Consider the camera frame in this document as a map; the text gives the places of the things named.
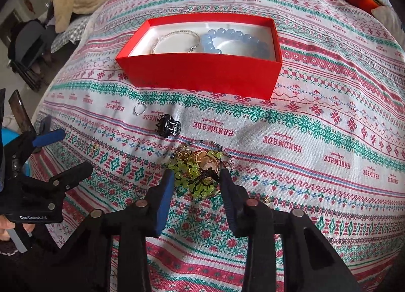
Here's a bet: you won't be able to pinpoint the green bead bracelet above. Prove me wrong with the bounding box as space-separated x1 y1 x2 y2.
167 149 226 200

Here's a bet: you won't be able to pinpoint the gold hoop earrings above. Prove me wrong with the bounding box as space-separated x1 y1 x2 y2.
175 150 222 173

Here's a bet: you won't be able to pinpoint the black hair claw clip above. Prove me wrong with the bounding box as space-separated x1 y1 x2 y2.
156 114 182 138

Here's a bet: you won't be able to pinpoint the red jewelry box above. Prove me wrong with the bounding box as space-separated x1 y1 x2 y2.
115 13 282 100

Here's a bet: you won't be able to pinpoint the left hand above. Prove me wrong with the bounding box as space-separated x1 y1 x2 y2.
0 215 35 241

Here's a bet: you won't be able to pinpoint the small gold stud earring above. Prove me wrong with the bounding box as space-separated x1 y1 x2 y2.
264 196 272 206

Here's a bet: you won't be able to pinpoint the black chair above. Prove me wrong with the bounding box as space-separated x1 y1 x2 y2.
8 19 56 92

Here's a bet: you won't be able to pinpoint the patterned handmade bedspread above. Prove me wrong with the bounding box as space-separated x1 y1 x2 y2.
30 0 404 291

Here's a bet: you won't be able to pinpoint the silver ring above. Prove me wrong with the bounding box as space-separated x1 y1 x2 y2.
132 102 148 117

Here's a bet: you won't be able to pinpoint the clear bead bracelet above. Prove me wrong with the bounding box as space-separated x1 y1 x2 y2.
150 29 201 55

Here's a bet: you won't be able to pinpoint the blue bead bracelet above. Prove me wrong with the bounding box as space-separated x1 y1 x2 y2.
200 27 273 60

